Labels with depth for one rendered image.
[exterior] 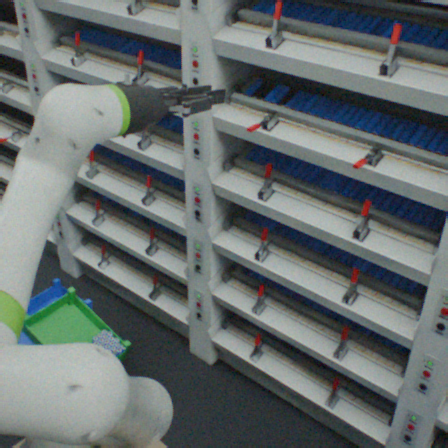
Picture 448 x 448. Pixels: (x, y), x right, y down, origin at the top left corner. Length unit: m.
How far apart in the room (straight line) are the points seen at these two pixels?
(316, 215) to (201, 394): 0.75
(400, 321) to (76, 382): 0.89
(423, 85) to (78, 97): 0.61
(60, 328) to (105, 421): 1.31
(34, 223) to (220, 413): 1.05
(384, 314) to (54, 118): 0.88
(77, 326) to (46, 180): 1.10
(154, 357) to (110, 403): 1.26
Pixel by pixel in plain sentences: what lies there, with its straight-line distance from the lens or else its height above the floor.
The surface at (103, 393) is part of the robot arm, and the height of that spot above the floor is 0.88.
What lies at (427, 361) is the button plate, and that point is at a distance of 1.41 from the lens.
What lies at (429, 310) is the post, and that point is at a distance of 1.33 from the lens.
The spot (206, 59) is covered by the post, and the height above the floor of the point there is 1.01.
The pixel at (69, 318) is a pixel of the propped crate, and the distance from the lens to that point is 2.06.
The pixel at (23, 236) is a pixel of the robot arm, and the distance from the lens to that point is 0.92.
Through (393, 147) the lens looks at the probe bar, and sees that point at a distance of 1.24.
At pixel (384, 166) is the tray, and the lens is 1.24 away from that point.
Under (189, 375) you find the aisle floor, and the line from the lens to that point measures 1.92.
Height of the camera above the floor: 1.42
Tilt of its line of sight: 33 degrees down
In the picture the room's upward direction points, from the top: 1 degrees clockwise
